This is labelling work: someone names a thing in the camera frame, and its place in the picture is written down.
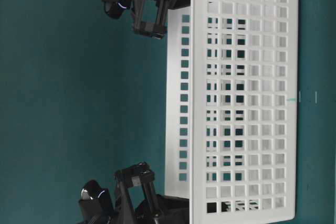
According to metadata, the black bottom gripper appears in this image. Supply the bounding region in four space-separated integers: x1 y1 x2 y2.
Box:
78 162 190 224

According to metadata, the white plastic lattice basket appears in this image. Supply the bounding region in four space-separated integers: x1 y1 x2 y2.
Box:
165 0 299 223

